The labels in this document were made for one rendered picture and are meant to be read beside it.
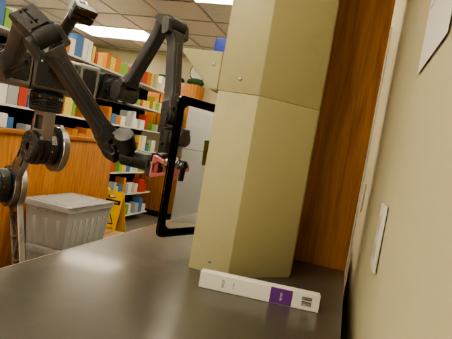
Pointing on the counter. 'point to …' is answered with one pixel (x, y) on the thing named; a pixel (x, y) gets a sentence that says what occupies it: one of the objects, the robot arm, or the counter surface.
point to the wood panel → (344, 132)
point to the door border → (171, 165)
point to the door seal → (174, 167)
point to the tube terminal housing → (263, 136)
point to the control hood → (206, 65)
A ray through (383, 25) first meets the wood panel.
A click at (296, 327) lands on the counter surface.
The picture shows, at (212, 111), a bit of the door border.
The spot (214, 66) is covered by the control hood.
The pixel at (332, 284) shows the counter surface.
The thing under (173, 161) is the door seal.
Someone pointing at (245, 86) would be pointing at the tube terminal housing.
